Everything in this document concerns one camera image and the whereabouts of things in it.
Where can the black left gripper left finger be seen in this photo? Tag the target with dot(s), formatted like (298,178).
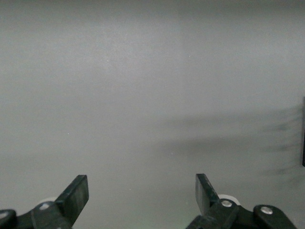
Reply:
(74,198)

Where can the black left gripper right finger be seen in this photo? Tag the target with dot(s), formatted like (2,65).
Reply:
(205,198)

